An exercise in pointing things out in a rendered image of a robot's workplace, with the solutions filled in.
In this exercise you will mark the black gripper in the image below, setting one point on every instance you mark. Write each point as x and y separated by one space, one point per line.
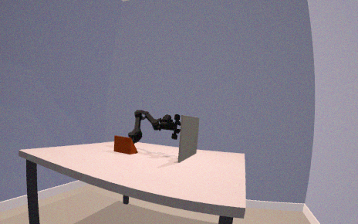
176 131

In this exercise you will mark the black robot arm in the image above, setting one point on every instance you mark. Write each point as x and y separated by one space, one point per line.
136 134

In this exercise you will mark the beige wall panel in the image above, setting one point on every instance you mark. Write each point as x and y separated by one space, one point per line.
188 145

